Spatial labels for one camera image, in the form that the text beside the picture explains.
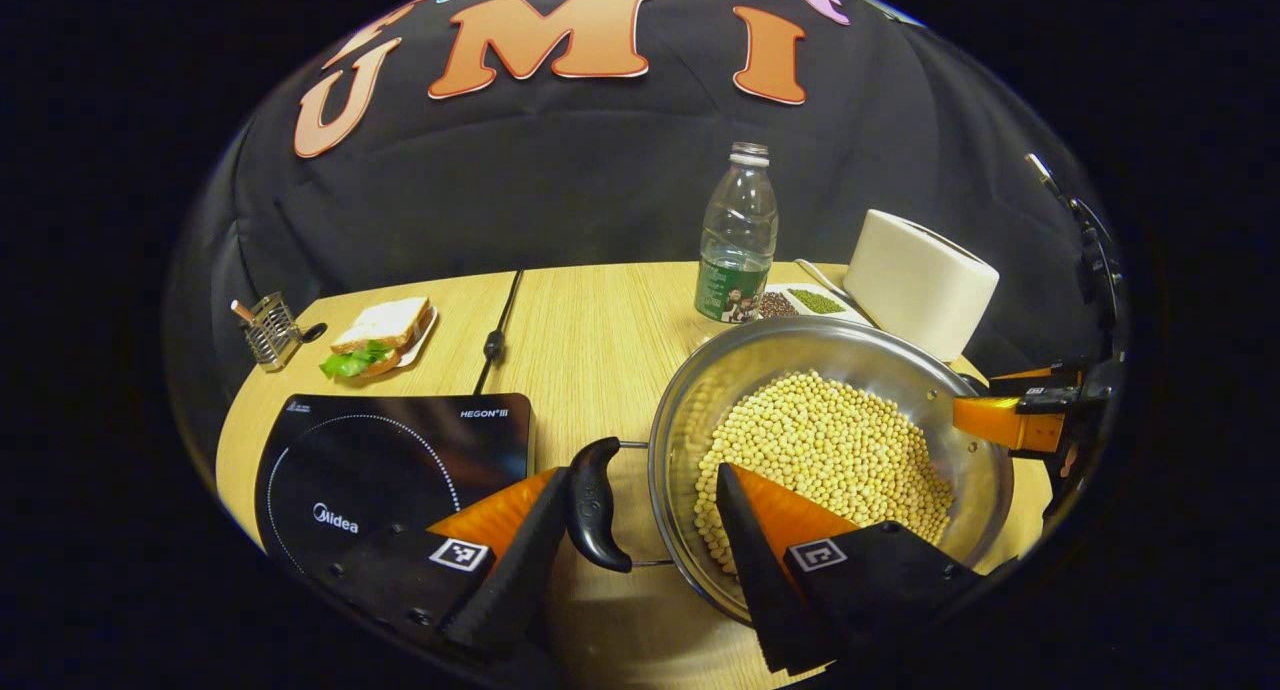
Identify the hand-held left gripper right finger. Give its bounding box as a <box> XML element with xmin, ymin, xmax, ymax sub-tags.
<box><xmin>715</xmin><ymin>462</ymin><xmax>986</xmax><ymax>676</ymax></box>

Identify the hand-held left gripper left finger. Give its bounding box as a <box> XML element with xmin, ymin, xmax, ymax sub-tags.
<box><xmin>320</xmin><ymin>467</ymin><xmax>573</xmax><ymax>661</ymax></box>

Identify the pile of soybeans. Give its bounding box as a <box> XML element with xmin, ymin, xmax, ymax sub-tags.
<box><xmin>693</xmin><ymin>370</ymin><xmax>956</xmax><ymax>576</ymax></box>

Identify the black induction cooktop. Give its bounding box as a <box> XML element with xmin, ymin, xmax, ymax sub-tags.
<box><xmin>254</xmin><ymin>393</ymin><xmax>536</xmax><ymax>581</ymax></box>

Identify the stainless steel pot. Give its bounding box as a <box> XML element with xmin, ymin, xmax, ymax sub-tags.
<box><xmin>565</xmin><ymin>316</ymin><xmax>1016</xmax><ymax>626</ymax></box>

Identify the white toaster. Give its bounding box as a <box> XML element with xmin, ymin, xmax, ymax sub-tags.
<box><xmin>843</xmin><ymin>209</ymin><xmax>1001</xmax><ymax>363</ymax></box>

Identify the white divided bean dish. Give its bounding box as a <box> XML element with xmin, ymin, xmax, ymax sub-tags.
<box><xmin>757</xmin><ymin>283</ymin><xmax>871</xmax><ymax>326</ymax></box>

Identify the small white plate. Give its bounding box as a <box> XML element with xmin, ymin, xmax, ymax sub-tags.
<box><xmin>395</xmin><ymin>305</ymin><xmax>439</xmax><ymax>369</ymax></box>

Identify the sandwich with lettuce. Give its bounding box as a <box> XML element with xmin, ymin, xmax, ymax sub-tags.
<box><xmin>320</xmin><ymin>297</ymin><xmax>433</xmax><ymax>379</ymax></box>

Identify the clear plastic water bottle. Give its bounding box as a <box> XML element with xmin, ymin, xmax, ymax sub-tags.
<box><xmin>695</xmin><ymin>142</ymin><xmax>779</xmax><ymax>324</ymax></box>

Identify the black backdrop cloth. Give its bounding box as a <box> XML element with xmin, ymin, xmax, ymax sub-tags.
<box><xmin>165</xmin><ymin>0</ymin><xmax>1126</xmax><ymax>441</ymax></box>

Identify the black power cable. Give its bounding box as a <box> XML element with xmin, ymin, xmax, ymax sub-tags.
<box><xmin>472</xmin><ymin>268</ymin><xmax>525</xmax><ymax>395</ymax></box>

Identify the white toaster cable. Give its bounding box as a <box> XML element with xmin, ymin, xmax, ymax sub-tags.
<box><xmin>795</xmin><ymin>259</ymin><xmax>853</xmax><ymax>306</ymax></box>

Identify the metal wire utensil holder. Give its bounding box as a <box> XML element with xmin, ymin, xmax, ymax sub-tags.
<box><xmin>240</xmin><ymin>292</ymin><xmax>303</xmax><ymax>373</ymax></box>

